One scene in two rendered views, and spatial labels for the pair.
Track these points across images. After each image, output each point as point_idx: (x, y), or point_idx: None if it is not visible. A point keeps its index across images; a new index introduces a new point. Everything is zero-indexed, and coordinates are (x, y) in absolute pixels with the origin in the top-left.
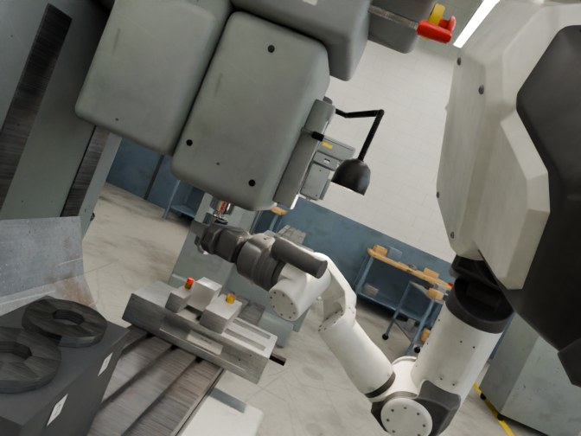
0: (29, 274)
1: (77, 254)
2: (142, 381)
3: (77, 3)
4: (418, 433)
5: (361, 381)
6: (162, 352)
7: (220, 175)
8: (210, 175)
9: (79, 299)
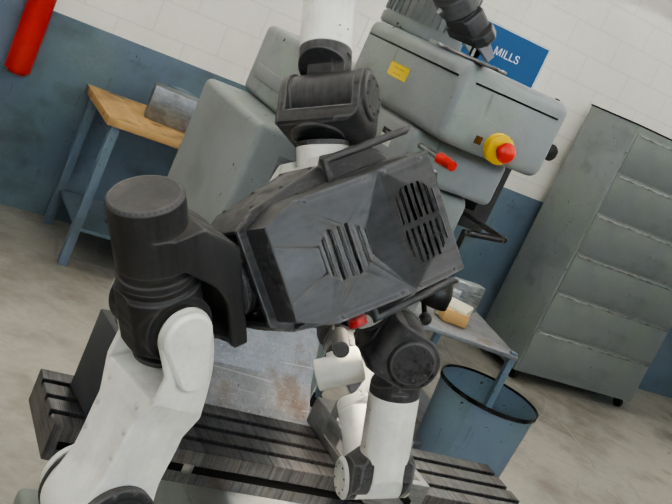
0: (253, 358)
1: (307, 362)
2: (262, 441)
3: None
4: (342, 488)
5: (343, 450)
6: (308, 447)
7: None
8: None
9: (293, 400)
